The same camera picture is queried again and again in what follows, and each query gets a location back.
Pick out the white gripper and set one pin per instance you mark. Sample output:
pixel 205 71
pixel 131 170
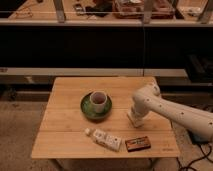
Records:
pixel 137 113

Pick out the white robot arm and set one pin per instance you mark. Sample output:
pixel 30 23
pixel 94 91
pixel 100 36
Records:
pixel 148 99

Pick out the brown rectangular box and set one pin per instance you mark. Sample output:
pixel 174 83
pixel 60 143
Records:
pixel 137 144

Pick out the white cup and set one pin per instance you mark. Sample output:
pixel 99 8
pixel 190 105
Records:
pixel 98 101

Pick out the white tube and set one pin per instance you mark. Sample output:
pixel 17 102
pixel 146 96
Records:
pixel 104 139

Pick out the green plate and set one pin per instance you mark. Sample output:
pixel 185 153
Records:
pixel 89 113

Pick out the wooden table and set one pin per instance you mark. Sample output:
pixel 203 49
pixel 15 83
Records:
pixel 62 130

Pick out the tray with items on shelf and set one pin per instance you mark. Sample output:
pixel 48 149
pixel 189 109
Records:
pixel 133 9

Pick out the metal shelf rack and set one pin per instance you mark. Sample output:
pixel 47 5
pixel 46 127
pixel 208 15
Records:
pixel 49 38

